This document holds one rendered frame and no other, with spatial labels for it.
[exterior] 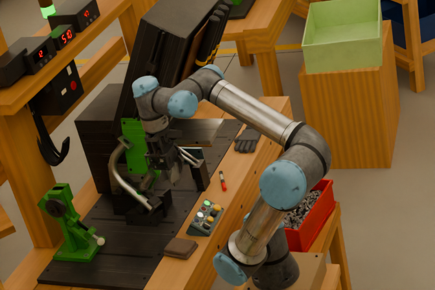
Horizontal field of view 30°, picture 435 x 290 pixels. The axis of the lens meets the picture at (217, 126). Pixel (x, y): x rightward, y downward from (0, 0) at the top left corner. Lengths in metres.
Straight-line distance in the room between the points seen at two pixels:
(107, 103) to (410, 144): 2.25
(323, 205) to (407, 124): 2.21
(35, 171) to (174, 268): 0.62
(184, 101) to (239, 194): 0.97
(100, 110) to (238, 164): 0.58
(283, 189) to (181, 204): 1.08
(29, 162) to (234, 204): 0.76
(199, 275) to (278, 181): 0.82
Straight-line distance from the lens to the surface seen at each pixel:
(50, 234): 3.06
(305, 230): 2.82
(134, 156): 2.97
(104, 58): 3.55
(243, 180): 3.11
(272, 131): 2.18
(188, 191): 3.13
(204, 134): 3.00
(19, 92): 2.72
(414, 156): 4.77
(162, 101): 2.21
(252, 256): 2.32
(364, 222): 4.29
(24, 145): 2.92
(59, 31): 2.99
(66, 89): 2.94
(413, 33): 5.24
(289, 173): 2.02
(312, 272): 2.58
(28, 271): 3.03
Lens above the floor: 2.56
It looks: 28 degrees down
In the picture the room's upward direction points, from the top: 13 degrees counter-clockwise
